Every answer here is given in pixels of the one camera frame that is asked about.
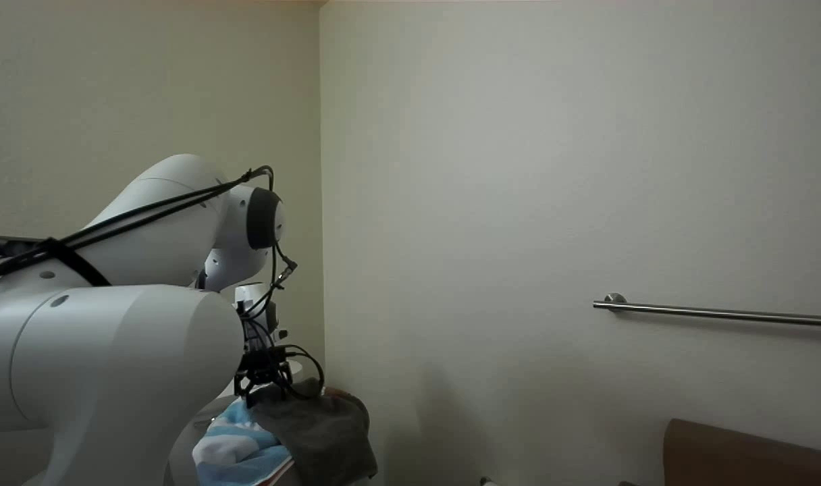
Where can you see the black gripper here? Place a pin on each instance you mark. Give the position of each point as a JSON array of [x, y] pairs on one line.
[[263, 368]]

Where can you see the gray towel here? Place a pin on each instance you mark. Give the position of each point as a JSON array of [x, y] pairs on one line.
[[327, 437]]

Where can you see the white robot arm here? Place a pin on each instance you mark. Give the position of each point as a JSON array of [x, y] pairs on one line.
[[115, 335]]

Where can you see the blue white striped towel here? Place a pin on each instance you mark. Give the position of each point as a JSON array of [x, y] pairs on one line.
[[240, 452]]

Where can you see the chrome wall rail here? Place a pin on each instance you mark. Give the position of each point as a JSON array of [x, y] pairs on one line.
[[620, 304]]

